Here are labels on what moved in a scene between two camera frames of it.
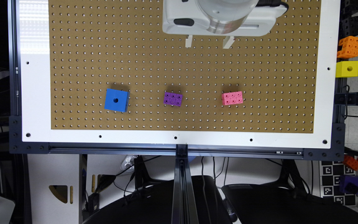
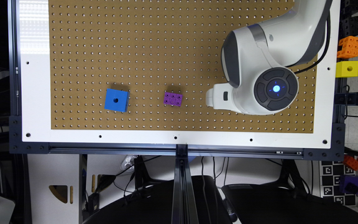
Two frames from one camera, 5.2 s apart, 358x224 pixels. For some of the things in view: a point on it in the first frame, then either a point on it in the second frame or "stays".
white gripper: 183,17 to 220,97
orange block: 350,46 stays
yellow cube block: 344,69 stays
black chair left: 153,205 stays
